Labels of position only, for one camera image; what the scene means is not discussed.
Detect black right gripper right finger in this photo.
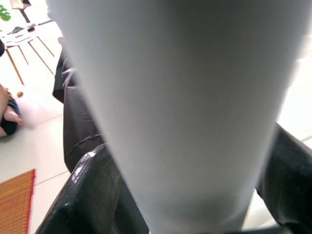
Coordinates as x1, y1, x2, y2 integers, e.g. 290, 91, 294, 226
255, 123, 312, 234

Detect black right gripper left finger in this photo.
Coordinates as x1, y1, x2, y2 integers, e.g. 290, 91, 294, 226
35, 143, 149, 234

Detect white plastic table leg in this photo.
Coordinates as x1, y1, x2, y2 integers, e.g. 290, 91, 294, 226
46, 0, 312, 234

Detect orange woven mat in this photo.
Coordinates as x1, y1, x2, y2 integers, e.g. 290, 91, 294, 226
0, 169, 36, 234

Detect black table cloth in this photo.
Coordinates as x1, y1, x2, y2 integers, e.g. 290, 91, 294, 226
52, 47, 109, 174

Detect seated person dark clothes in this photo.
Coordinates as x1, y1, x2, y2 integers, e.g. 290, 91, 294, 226
0, 84, 25, 139

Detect white chair wooden legs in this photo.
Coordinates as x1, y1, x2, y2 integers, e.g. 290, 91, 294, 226
0, 26, 56, 85

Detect green potted plant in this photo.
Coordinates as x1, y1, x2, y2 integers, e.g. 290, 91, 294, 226
0, 4, 12, 22

